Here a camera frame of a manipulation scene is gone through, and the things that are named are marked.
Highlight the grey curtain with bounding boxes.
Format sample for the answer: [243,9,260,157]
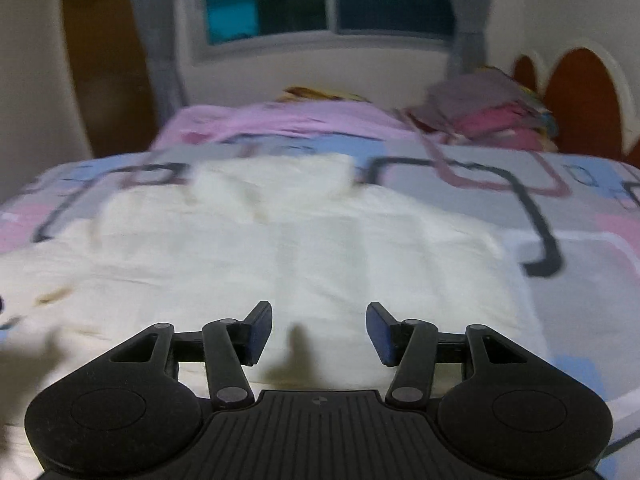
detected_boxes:
[439,0,502,77]
[125,0,190,127]

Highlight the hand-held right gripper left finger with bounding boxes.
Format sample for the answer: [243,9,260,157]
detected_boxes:
[109,301,273,408]

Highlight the patterned grey pink bed sheet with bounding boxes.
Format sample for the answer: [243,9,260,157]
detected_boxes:
[0,132,640,480]

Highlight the brown wooden door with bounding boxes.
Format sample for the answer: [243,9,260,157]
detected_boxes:
[60,0,157,160]

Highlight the yellow printed pillow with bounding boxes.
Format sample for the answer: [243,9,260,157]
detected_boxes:
[276,86,372,106]

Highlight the brown white scalloped headboard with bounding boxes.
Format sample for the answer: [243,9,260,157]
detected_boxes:
[511,46,640,167]

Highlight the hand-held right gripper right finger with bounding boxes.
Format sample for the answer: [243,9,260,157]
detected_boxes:
[366,302,531,407]

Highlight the pink blanket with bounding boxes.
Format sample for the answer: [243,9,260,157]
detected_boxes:
[150,100,436,150]

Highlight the sliding glass window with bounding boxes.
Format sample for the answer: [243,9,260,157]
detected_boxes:
[187,0,455,62]

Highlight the cream white garment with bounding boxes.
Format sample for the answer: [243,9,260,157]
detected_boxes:
[0,154,551,461]

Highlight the stack of folded clothes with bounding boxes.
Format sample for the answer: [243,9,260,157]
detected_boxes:
[404,66,559,152]

